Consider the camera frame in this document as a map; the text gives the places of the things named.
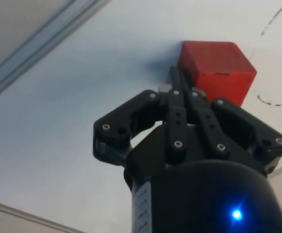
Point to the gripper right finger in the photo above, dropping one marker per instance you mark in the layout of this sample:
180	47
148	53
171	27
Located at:
237	121

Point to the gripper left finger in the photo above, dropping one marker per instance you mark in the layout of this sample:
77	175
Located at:
177	126

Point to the red cube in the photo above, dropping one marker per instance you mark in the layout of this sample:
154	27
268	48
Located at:
216	58

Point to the white whiteboard with metal frame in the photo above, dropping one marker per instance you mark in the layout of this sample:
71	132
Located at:
58	121

